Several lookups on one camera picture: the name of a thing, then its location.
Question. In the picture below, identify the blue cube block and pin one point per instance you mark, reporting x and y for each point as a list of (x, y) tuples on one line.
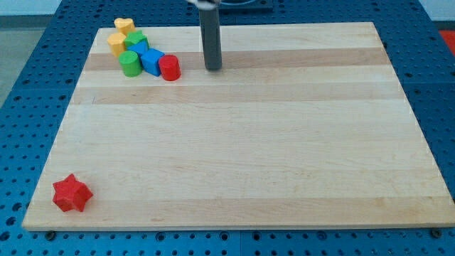
[(150, 61)]

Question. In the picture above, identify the green star block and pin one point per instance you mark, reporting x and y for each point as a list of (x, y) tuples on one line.
[(134, 38)]

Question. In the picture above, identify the yellow heart block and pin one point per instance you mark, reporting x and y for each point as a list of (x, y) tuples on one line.
[(124, 25)]

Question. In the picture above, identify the yellow hexagon block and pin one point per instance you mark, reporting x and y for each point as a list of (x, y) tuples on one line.
[(116, 44)]

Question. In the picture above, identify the red cylinder block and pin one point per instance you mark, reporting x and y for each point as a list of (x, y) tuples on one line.
[(169, 67)]

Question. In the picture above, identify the robot arm end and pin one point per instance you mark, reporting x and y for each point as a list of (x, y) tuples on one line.
[(205, 5)]

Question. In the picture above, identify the green cylinder block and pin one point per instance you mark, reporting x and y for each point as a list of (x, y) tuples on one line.
[(130, 63)]

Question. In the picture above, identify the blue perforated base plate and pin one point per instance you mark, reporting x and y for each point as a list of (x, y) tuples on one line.
[(34, 109)]

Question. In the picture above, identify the red star block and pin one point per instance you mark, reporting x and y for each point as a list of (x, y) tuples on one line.
[(71, 194)]

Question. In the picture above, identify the wooden board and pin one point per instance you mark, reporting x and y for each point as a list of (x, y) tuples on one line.
[(306, 126)]

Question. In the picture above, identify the blue triangle block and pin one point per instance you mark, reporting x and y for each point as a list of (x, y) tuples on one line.
[(139, 48)]

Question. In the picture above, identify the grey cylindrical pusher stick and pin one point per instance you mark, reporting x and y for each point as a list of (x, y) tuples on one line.
[(210, 35)]

